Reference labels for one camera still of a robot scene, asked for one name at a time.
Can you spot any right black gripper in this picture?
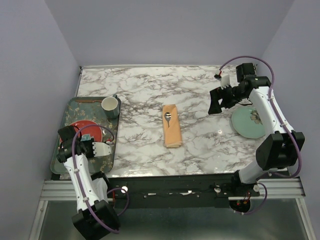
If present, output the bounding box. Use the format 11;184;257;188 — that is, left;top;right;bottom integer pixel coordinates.
208;83;247;115

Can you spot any silver metal spoon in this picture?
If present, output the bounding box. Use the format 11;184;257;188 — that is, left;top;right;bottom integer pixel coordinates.
164;112;172;127

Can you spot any peach cloth napkin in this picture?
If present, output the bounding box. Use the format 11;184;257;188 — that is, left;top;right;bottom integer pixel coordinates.
162;104;183;148

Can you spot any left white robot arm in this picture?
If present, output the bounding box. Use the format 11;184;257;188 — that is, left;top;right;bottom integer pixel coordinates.
56;125;121;240

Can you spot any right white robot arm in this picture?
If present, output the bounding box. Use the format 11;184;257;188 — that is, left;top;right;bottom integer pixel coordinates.
208;63;305;196

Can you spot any red and teal plate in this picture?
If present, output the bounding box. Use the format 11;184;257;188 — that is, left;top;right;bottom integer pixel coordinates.
61;120;103;142

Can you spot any mint green floral plate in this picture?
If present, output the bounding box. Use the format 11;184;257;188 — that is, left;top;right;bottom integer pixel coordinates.
231;106;266;139

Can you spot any floral teal serving tray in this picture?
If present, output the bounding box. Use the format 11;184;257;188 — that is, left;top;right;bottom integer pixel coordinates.
61;97;119;174

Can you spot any grey-green ceramic mug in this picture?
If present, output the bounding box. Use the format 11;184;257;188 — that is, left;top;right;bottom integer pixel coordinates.
101;94;120;119

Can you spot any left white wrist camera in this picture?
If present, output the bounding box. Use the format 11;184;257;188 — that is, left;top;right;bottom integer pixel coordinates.
92;142;112;157

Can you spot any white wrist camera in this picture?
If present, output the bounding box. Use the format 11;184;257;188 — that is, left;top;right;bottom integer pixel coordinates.
214;74;231;89
92;142;112;157

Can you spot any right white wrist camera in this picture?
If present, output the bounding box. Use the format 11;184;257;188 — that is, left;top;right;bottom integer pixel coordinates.
214;74;231;89

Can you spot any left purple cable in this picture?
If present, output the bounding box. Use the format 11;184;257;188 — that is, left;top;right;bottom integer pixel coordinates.
71;124;130;235

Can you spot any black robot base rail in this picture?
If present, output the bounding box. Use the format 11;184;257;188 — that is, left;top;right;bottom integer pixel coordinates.
109;173;260;209

